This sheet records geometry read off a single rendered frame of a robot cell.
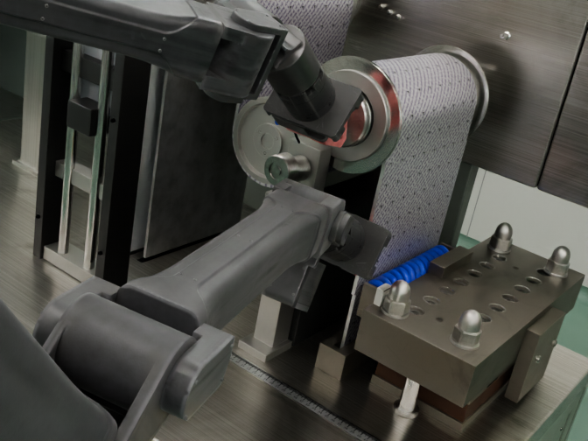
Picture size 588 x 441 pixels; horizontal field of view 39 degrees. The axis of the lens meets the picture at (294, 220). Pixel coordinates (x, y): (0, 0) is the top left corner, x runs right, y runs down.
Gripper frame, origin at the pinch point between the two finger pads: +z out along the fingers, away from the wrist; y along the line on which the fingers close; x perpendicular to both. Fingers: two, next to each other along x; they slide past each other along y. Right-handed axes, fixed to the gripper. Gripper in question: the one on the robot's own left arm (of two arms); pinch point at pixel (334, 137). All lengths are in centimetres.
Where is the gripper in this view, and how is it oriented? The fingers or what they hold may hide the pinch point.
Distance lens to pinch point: 101.5
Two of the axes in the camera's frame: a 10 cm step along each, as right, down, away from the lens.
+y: 7.9, 3.8, -4.8
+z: 3.4, 3.9, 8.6
